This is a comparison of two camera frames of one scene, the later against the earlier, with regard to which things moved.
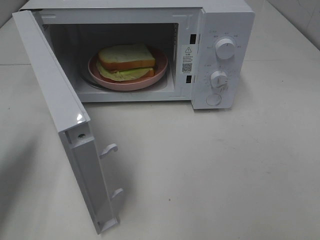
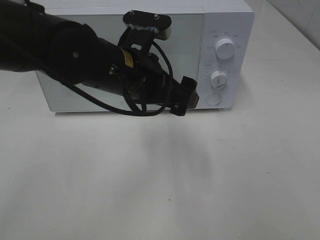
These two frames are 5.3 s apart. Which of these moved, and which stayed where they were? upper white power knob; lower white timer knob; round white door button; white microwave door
Moved: white microwave door
Stayed: upper white power knob; round white door button; lower white timer knob
